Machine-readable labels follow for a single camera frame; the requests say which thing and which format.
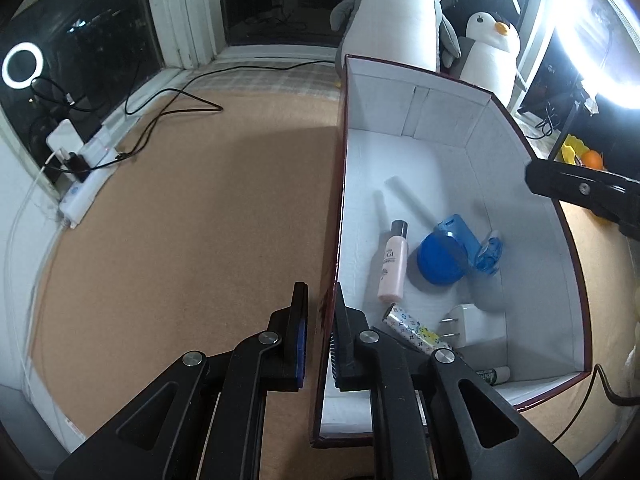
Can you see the clear blue sanitizer bottle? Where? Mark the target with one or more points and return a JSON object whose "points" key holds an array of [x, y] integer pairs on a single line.
{"points": [[489, 255]]}

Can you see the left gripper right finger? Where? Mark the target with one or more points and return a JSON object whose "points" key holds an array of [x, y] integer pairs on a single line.
{"points": [[432, 416]]}

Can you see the yellow fruit bowl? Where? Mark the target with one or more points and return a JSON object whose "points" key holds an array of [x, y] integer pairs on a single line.
{"points": [[571, 150]]}

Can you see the green white glue stick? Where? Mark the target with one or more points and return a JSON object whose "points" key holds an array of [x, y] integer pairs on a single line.
{"points": [[495, 375]]}

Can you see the light blue phone stand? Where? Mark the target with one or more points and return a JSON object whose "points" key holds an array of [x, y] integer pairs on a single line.
{"points": [[458, 238]]}

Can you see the pink lotion bottle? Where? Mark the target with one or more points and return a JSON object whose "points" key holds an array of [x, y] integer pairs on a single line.
{"points": [[394, 266]]}

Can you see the small plush penguin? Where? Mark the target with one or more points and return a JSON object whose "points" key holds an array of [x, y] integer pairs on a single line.
{"points": [[489, 52]]}

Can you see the blue round tin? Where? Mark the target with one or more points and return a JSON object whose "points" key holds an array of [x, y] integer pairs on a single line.
{"points": [[436, 264]]}

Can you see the white ring light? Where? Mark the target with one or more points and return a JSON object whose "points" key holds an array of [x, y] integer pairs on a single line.
{"points": [[601, 40]]}

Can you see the patterned lighter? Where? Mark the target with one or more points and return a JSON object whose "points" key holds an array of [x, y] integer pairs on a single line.
{"points": [[412, 331]]}

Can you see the white wall charger block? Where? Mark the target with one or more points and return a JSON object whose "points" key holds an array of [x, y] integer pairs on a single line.
{"points": [[64, 140]]}

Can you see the white power strip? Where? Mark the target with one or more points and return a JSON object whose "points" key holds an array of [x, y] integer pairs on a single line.
{"points": [[81, 195]]}

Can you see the white usb charger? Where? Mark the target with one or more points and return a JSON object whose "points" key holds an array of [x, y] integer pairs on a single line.
{"points": [[467, 325]]}

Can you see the large plush penguin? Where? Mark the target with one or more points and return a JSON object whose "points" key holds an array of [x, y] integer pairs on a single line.
{"points": [[411, 32]]}

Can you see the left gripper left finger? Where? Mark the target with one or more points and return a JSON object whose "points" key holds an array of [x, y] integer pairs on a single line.
{"points": [[203, 417]]}

